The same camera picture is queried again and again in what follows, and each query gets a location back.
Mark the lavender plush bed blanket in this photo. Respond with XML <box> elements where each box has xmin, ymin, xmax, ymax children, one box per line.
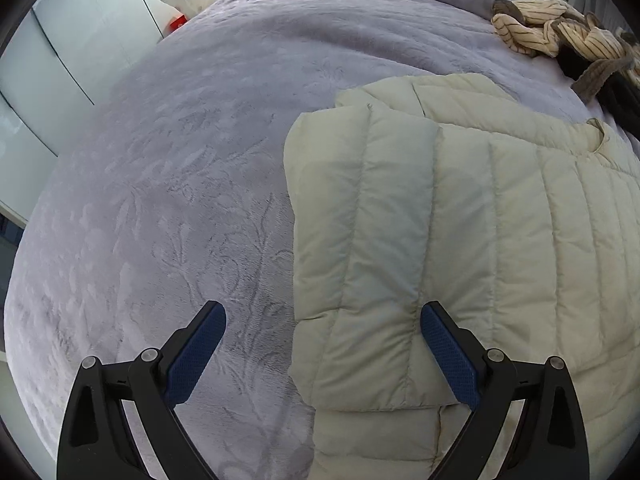
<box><xmin>4</xmin><ymin>0</ymin><xmax>637</xmax><ymax>479</ymax></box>

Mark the white wardrobe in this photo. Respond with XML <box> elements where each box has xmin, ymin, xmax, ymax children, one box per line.
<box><xmin>1</xmin><ymin>0</ymin><xmax>177</xmax><ymax>223</ymax></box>

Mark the cream quilted down jacket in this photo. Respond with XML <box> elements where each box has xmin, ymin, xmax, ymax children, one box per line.
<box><xmin>283</xmin><ymin>74</ymin><xmax>639</xmax><ymax>479</ymax></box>

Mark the beige striped garment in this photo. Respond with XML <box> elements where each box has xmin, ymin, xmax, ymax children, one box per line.
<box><xmin>490</xmin><ymin>0</ymin><xmax>639</xmax><ymax>103</ymax></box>

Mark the red gift box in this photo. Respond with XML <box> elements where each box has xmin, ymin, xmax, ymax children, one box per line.
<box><xmin>166</xmin><ymin>14</ymin><xmax>189</xmax><ymax>35</ymax></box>

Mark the black garment pile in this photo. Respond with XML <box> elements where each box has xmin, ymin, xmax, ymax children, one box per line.
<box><xmin>556</xmin><ymin>46</ymin><xmax>639</xmax><ymax>139</ymax></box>

